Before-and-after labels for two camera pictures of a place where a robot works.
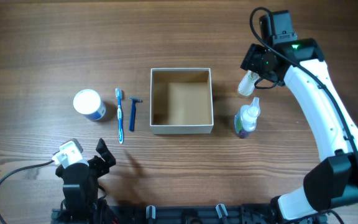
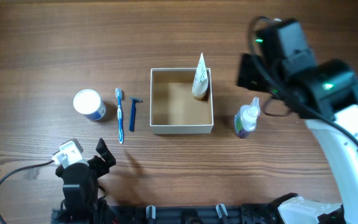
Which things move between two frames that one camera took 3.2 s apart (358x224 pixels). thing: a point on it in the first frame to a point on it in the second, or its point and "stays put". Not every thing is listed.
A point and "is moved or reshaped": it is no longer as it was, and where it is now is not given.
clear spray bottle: x=245 y=120 stays put
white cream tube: x=247 y=83 is moved or reshaped
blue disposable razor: x=135 y=99 stays put
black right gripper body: x=255 y=60 to x=257 y=78
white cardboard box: x=181 y=101 stays put
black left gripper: x=102 y=168 stays put
